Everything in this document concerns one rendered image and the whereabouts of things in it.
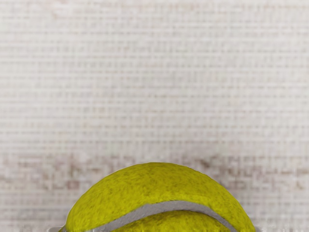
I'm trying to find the yellow-green tennis ball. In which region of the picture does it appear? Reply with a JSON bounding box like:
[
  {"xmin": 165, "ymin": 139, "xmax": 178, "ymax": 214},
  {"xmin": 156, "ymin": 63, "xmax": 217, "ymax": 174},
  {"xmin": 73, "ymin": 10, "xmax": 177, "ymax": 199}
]
[{"xmin": 65, "ymin": 162, "xmax": 256, "ymax": 232}]

